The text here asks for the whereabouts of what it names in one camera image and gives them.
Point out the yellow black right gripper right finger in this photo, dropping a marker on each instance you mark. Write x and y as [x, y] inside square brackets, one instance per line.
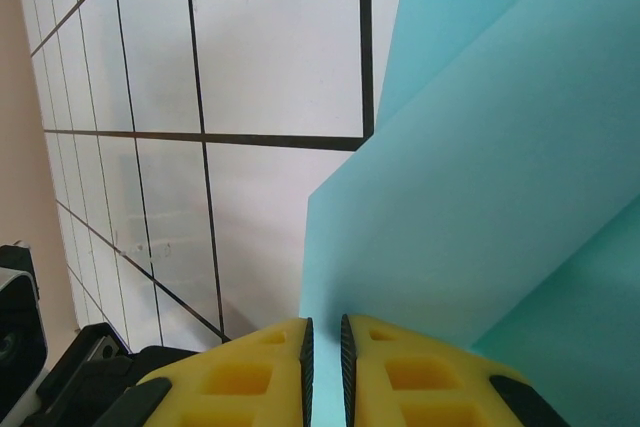
[425, 387]

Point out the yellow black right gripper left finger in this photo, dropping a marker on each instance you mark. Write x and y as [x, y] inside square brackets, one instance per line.
[225, 387]

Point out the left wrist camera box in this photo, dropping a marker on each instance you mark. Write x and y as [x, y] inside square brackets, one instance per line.
[20, 327]

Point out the teal paper sheet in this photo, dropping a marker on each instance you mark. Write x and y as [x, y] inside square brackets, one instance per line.
[475, 197]

